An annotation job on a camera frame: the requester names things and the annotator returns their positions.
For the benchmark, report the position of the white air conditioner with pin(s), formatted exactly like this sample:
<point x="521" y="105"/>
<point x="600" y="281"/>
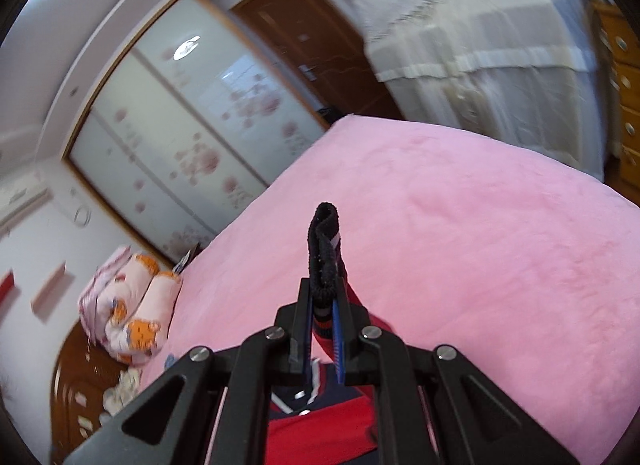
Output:
<point x="20" y="200"/>

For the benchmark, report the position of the crumpled white cloth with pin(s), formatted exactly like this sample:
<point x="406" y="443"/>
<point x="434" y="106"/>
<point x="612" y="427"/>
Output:
<point x="122" y="390"/>

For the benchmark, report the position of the furniture under white lace cover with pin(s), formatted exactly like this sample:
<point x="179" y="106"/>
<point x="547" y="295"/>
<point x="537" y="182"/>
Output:
<point x="475" y="45"/>

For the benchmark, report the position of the brown wooden headboard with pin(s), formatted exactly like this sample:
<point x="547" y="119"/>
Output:
<point x="70" y="385"/>

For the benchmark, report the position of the yellow wooden drawer cabinet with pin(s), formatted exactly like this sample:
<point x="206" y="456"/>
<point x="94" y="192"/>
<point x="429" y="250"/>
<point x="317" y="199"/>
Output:
<point x="625" y="95"/>

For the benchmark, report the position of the wall shelf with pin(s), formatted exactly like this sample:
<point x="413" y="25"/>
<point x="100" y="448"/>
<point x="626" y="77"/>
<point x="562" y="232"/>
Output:
<point x="50" y="290"/>

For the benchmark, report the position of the brown wooden door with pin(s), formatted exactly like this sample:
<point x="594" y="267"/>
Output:
<point x="310" y="35"/>

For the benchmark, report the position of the pink fleece blanket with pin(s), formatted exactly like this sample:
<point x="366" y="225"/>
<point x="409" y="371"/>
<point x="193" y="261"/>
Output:
<point x="450" y="220"/>

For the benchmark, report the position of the red and navy jacket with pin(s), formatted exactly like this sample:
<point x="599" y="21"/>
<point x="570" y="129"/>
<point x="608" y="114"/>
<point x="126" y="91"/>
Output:
<point x="325" y="245"/>

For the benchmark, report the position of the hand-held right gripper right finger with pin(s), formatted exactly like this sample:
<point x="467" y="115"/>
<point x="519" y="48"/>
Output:
<point x="338" y="340"/>

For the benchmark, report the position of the floral sliding door wardrobe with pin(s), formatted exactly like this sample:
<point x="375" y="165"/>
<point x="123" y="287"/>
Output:
<point x="175" y="120"/>

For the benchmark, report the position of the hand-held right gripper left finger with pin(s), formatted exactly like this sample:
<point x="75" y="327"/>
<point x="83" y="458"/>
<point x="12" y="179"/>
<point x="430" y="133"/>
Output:
<point x="301" y="330"/>

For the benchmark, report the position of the folded cartoon print quilt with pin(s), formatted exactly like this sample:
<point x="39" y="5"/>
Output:
<point x="140" y="315"/>

